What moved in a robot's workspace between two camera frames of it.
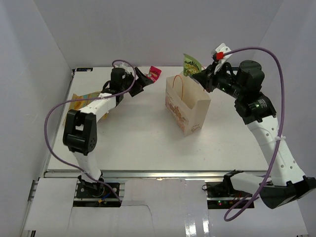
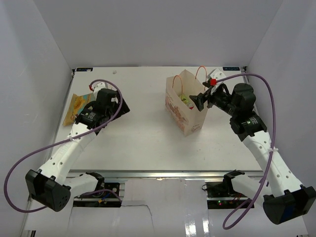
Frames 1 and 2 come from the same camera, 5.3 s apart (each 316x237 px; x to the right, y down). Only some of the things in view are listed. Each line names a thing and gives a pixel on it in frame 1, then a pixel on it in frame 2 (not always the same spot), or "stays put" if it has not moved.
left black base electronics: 85,189 stays put
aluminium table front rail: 75,175 stays put
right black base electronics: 225,189 stays put
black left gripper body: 132,91 to 123,109
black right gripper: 207,78 to 200,99
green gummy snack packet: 191,65 to 186,101
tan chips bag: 79,104 stays put
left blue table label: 84,69 stays put
